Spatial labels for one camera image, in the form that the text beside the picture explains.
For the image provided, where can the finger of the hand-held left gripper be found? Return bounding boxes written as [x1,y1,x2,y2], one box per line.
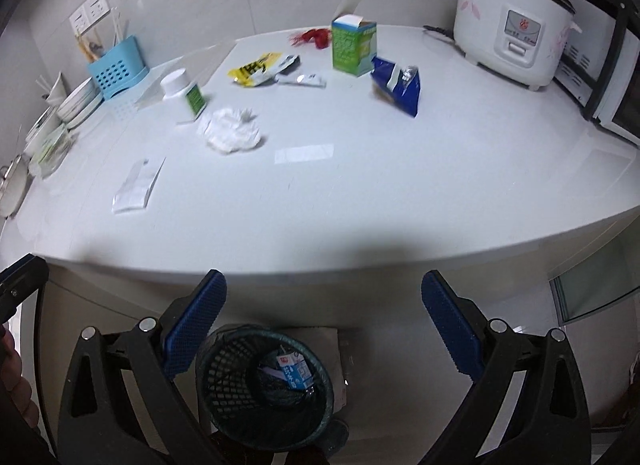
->
[0,254,51,327]

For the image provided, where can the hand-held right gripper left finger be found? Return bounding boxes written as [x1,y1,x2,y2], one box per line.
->
[57,269,228,465]

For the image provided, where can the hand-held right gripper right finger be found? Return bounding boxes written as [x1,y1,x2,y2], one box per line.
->
[421,270,593,465]

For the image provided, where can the black mesh waste bin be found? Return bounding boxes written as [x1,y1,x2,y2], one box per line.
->
[196,324,335,448]

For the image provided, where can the white tissue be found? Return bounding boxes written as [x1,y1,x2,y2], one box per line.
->
[196,106,265,155]

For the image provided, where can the blue snack bag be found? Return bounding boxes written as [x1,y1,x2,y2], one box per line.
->
[370,56,421,118]

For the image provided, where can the white bottle green label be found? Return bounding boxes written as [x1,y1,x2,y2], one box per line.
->
[161,69,207,123]

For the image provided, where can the clear plastic bag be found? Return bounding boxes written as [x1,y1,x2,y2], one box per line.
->
[132,40,236,108]

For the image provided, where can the green white carton box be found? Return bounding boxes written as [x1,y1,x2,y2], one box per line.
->
[331,0,377,77]

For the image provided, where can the person's left hand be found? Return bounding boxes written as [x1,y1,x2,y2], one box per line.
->
[0,327,41,441]

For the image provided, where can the metal pot lid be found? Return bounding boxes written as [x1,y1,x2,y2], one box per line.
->
[0,152,33,218]

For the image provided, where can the blue white milk carton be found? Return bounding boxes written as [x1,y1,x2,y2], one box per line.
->
[272,350,313,391]

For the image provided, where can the clear glass container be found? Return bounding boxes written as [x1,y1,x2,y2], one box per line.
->
[25,110,76,178]

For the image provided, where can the glass cabinet door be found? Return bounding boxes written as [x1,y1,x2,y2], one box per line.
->
[549,232,640,326]

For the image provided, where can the stack of white plates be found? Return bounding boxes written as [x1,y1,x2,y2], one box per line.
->
[56,78,103,128]

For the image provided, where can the white cup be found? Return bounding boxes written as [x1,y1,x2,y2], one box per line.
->
[44,70,68,107]

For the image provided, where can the clear film strip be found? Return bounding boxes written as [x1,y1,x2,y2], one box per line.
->
[274,144,335,164]

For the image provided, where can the blue utensil holder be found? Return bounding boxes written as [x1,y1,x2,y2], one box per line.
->
[88,34,151,102]

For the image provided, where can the wooden spatula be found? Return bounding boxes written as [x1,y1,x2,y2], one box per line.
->
[75,31,103,62]

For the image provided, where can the yellow snack wrapper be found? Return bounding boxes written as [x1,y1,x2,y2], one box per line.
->
[228,52,302,88]

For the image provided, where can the white torn wrapper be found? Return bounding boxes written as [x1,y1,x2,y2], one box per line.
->
[275,72,327,89]

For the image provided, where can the white floral rice cooker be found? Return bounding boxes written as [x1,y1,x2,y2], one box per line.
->
[452,0,583,92]

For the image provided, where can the white microwave oven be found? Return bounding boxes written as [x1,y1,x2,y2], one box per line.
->
[552,0,640,146]

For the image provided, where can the red mesh net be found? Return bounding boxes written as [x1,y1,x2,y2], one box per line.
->
[287,28,332,50]

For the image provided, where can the black metal rack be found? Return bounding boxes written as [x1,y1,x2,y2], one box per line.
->
[525,0,640,126]

